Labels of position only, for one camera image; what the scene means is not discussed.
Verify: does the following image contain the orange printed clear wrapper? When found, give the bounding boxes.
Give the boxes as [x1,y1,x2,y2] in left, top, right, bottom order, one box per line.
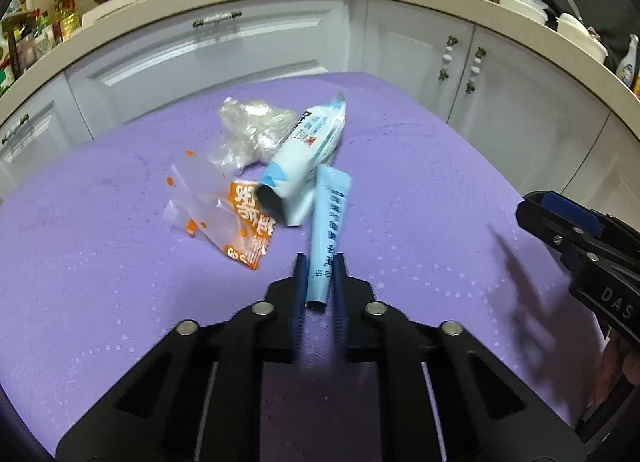
[163,150,276,271]

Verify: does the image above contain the light blue tube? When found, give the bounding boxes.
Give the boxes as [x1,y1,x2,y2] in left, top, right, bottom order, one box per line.
[306,164,352,312]

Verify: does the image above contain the clear plastic bag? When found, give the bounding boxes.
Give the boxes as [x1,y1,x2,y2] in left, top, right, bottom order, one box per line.
[207,97,300,175]

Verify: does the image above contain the person right hand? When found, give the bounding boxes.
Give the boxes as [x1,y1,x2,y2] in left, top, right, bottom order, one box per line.
[588,332,640,406]

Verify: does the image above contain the white spray bottle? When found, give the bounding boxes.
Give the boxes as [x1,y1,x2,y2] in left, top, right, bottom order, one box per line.
[615,33,639,89]

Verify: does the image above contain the purple tablecloth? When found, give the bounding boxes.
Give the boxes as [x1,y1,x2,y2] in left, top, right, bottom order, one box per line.
[1,74,602,450]

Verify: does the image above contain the white bowl with spoon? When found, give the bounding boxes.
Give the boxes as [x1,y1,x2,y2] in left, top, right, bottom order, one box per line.
[556,0,608,64]

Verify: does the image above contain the white lidded container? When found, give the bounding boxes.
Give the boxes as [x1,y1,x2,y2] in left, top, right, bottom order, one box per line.
[498,0,548,25]

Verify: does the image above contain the yellow cooking oil bottle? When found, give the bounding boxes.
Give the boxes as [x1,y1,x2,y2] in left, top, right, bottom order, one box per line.
[53,0,81,44]

